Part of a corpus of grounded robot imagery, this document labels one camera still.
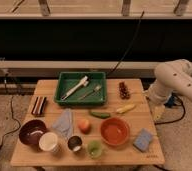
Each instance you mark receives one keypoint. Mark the peach fruit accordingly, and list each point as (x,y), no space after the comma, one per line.
(84,126)

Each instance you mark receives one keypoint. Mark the brown striped block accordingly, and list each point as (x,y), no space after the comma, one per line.
(37,110)

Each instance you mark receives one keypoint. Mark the red grape bunch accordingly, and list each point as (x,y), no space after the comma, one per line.
(124,92)

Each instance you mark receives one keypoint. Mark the blue sponge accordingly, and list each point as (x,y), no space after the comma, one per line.
(143,140)

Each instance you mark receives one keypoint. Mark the orange bowl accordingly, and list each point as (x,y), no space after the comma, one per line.
(114,131)

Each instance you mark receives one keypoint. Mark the white cup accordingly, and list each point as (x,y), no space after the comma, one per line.
(49,142)

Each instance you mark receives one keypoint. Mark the green cucumber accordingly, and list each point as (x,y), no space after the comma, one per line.
(100,114)

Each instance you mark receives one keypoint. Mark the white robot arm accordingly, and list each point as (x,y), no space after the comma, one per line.
(169,76)

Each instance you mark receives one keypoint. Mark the green plastic tray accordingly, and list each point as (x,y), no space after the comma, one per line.
(68,80)

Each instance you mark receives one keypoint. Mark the purple bowl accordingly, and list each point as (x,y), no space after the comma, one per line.
(31,132)

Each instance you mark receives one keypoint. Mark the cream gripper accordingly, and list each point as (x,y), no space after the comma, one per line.
(157,112)

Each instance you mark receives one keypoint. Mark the green cup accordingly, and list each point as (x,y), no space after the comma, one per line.
(94,149)

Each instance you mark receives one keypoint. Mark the small metal cup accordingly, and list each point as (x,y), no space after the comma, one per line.
(74,143)

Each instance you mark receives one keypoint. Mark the metal fork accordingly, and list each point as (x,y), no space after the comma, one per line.
(97,88)

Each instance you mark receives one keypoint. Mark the blue cloth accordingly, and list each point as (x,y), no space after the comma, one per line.
(64,124)

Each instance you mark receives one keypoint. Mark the blue power plug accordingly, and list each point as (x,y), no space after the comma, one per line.
(171,102)

